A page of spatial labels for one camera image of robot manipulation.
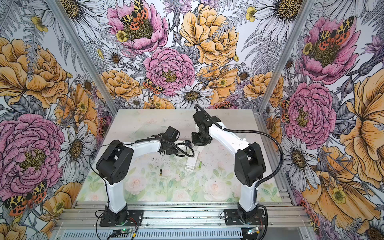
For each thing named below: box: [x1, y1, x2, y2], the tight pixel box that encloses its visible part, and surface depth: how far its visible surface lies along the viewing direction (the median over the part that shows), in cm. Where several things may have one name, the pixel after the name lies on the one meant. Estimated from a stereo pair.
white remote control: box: [185, 151, 199, 172], surface depth 93 cm
